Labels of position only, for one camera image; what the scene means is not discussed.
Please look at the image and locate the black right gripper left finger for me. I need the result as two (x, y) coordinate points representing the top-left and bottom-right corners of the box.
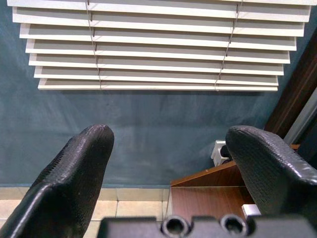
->
(0, 124), (115, 238)

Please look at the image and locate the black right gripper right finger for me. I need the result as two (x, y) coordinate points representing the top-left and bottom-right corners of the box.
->
(225, 125), (317, 217)

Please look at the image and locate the small white box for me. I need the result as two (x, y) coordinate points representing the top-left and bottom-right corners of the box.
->
(242, 204), (262, 217)

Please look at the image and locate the brown wooden side table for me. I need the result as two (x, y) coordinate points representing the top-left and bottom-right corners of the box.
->
(165, 143), (302, 220)

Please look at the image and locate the white slatted window blind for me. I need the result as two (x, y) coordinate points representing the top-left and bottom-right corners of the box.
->
(6, 0), (312, 92)

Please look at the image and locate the white wall power socket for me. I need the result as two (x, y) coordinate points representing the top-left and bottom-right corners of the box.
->
(211, 139), (235, 167)

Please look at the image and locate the dark wooden door frame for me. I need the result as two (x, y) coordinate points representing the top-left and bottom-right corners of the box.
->
(264, 31), (317, 142)

